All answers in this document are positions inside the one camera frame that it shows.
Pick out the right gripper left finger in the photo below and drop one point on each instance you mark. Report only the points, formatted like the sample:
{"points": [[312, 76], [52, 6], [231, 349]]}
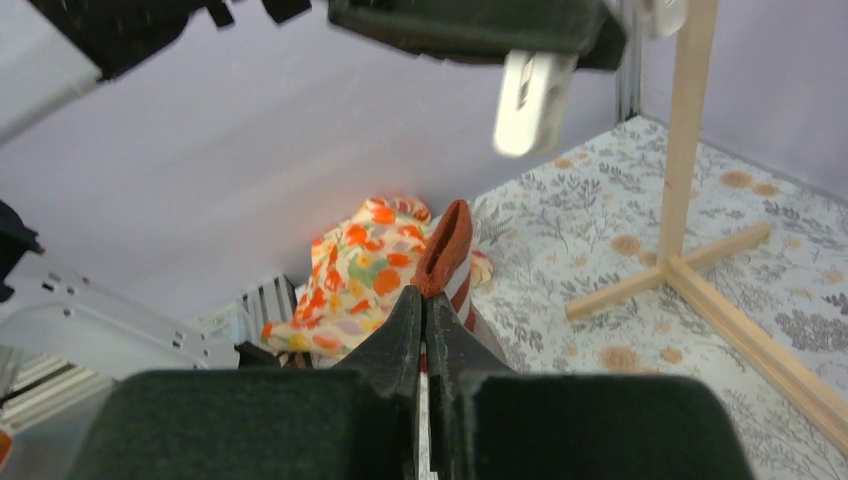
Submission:
{"points": [[354, 420]]}

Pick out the grey sock with red stripes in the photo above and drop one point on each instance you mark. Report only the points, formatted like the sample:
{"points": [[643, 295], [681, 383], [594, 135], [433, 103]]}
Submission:
{"points": [[446, 268]]}

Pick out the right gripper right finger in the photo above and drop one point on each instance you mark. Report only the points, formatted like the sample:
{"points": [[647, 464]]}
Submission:
{"points": [[488, 421]]}

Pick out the white plastic clip hanger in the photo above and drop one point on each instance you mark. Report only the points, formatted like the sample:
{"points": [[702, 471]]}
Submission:
{"points": [[534, 89]]}

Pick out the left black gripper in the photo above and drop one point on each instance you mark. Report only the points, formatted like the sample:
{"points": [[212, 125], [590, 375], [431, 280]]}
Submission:
{"points": [[486, 31]]}

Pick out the orange floral cloth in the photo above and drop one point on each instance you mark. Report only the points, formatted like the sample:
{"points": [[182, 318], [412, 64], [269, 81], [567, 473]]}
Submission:
{"points": [[359, 269]]}

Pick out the wooden drying rack frame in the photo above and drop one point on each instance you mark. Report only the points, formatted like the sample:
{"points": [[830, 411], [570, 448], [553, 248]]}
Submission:
{"points": [[821, 405]]}

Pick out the floral patterned table mat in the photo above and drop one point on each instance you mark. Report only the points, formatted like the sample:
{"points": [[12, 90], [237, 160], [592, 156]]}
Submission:
{"points": [[591, 218]]}

